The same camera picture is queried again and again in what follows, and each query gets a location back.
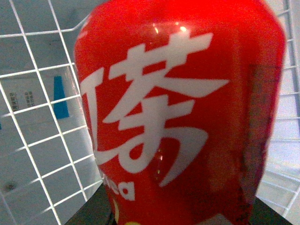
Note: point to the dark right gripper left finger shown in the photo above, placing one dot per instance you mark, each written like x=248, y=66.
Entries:
x=96, y=211

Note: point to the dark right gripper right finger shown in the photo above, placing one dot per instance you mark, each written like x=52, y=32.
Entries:
x=262, y=214

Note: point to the red drink bottle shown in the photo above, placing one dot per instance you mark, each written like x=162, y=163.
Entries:
x=180, y=98

